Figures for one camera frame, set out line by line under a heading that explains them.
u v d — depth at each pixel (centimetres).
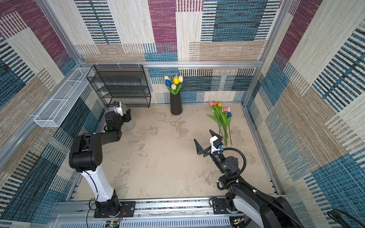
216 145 60
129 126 104
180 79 92
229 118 109
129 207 75
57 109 73
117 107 85
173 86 89
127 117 90
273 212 42
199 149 67
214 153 65
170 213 73
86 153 53
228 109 113
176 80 91
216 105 114
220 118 107
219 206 73
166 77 93
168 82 91
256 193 50
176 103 107
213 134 72
